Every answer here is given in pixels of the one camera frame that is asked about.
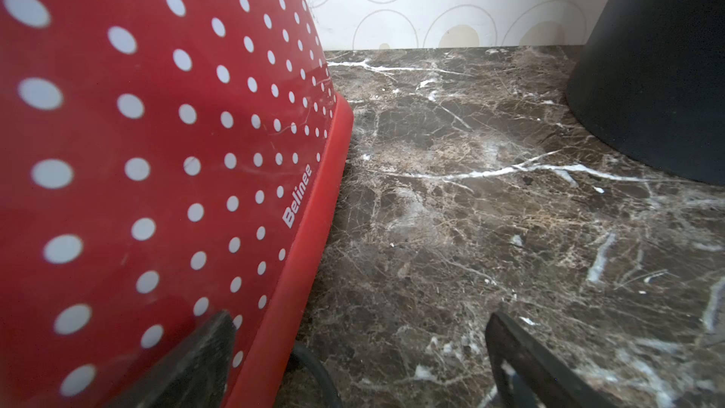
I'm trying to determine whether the red polka dot toaster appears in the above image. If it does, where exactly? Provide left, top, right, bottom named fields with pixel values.
left=1, top=0, right=352, bottom=407

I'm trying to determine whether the black trash bin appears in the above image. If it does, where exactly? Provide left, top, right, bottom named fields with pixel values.
left=566, top=0, right=724, bottom=185

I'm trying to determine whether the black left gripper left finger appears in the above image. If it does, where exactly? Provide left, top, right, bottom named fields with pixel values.
left=107, top=311, right=236, bottom=408

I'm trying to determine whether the black toaster power cord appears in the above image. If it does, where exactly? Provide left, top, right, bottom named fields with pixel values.
left=290, top=342, right=345, bottom=408

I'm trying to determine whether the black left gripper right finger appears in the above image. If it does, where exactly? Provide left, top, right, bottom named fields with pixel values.
left=485, top=311, right=614, bottom=407

